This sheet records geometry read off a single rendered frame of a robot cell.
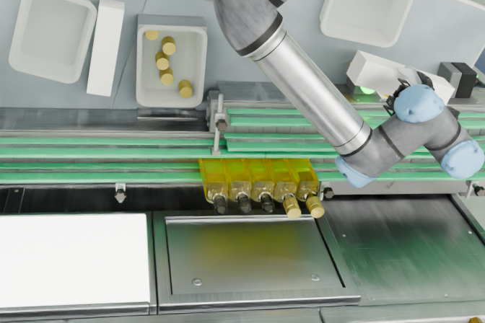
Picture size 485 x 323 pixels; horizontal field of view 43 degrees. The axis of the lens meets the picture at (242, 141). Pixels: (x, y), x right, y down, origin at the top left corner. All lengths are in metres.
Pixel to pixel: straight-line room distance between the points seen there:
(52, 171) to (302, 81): 0.82
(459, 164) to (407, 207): 0.75
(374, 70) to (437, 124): 0.32
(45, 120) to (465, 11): 1.19
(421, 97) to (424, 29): 0.74
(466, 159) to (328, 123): 0.26
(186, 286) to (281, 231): 0.33
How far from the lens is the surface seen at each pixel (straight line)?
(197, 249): 1.54
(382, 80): 1.42
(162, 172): 1.64
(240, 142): 1.61
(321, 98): 1.06
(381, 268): 1.65
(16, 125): 1.67
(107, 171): 1.64
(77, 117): 1.70
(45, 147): 1.61
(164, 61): 1.62
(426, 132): 1.13
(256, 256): 1.54
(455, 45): 1.91
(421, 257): 1.73
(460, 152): 1.16
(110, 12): 1.57
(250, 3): 0.97
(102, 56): 1.62
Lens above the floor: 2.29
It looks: 58 degrees down
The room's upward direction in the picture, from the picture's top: 162 degrees clockwise
